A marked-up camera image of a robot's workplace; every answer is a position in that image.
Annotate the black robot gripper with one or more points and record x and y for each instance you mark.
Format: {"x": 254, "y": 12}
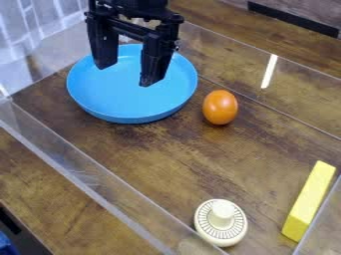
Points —
{"x": 144, "y": 20}

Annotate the orange ball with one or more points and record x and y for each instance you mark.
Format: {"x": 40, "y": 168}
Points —
{"x": 219, "y": 107}

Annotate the blue round tray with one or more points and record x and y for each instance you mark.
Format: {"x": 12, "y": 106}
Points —
{"x": 109, "y": 95}

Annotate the black baseboard strip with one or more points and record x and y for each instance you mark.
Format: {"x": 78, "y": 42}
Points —
{"x": 294, "y": 20}

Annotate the yellow rectangular block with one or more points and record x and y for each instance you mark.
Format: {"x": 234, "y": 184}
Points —
{"x": 307, "y": 201}

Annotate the blue object at corner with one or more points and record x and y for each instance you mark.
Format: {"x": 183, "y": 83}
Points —
{"x": 6, "y": 248}

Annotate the clear acrylic enclosure wall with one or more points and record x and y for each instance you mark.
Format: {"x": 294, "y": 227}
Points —
{"x": 156, "y": 226}

